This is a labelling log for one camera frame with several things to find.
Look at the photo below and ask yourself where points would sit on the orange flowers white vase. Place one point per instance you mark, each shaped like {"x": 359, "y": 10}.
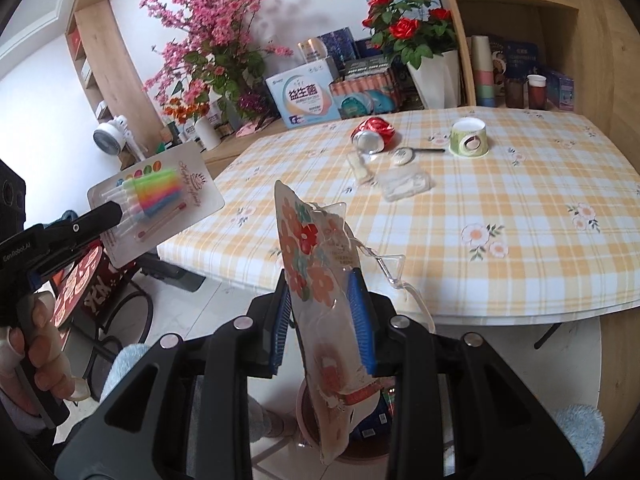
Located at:
{"x": 197, "y": 120}

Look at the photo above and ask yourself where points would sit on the floral plastic packaging bag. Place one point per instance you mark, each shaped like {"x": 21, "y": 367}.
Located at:
{"x": 320, "y": 254}

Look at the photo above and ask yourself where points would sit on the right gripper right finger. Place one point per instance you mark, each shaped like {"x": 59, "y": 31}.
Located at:
{"x": 499, "y": 428}

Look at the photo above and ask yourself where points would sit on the stack of pastel cups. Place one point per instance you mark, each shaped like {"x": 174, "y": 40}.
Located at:
{"x": 483, "y": 71}

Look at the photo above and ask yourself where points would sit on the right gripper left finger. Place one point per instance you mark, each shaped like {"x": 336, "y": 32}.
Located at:
{"x": 182, "y": 411}

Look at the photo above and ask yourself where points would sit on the person's left hand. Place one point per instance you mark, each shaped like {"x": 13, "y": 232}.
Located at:
{"x": 44, "y": 352}

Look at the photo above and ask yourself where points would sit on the black grey packet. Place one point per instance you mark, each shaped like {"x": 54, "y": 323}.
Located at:
{"x": 366, "y": 67}

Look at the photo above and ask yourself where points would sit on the black plastic spoon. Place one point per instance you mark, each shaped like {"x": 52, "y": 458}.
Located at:
{"x": 429, "y": 150}

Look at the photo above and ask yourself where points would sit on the blue probiotic box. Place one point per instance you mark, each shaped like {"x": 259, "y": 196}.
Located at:
{"x": 302, "y": 95}

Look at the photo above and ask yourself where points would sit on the pink cherry blossom plant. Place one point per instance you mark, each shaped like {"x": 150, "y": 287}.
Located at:
{"x": 217, "y": 55}

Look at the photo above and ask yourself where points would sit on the small white desk fan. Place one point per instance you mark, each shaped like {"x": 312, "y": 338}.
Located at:
{"x": 114, "y": 137}

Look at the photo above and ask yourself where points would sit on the green white paper cup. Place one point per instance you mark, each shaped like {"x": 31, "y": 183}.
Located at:
{"x": 468, "y": 138}

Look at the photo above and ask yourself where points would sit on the white rose vase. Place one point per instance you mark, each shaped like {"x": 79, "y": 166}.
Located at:
{"x": 437, "y": 81}

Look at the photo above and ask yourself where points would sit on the dark red cup white lid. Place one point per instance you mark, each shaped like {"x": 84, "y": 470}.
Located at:
{"x": 537, "y": 91}

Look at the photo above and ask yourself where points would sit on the small blue carton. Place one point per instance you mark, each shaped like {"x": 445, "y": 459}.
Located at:
{"x": 560, "y": 90}

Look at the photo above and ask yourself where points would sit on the brown round trash bin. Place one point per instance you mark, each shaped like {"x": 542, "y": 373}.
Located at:
{"x": 370, "y": 425}

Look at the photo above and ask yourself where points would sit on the yellow plaid floral tablecloth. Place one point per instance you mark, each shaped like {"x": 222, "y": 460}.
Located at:
{"x": 543, "y": 228}

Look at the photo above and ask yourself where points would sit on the clear box of floss picks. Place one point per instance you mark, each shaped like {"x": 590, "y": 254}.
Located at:
{"x": 402, "y": 182}

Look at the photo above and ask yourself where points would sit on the red rose bouquet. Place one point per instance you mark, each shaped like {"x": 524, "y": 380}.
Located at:
{"x": 410, "y": 30}

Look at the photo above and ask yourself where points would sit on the crushed red soda can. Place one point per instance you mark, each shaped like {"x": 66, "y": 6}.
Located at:
{"x": 373, "y": 135}

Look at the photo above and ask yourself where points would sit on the wooden shelf unit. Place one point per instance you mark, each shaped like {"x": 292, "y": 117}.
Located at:
{"x": 594, "y": 42}

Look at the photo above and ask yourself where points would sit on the dark blue patterned box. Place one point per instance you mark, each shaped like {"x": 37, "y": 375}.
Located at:
{"x": 340, "y": 45}

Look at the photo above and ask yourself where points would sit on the low wooden cabinet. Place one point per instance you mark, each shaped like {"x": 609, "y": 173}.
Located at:
{"x": 219, "y": 158}

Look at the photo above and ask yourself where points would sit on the rainbow candle blister card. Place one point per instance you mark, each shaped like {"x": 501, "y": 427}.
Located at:
{"x": 159, "y": 198}

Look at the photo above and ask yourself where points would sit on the pink teal snack package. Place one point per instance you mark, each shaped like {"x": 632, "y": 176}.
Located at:
{"x": 366, "y": 95}

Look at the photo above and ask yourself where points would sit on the beige wrapper strip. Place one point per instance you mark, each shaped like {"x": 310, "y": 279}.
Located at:
{"x": 362, "y": 173}

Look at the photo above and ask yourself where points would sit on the silver gold award box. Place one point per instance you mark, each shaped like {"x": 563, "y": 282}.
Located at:
{"x": 312, "y": 49}

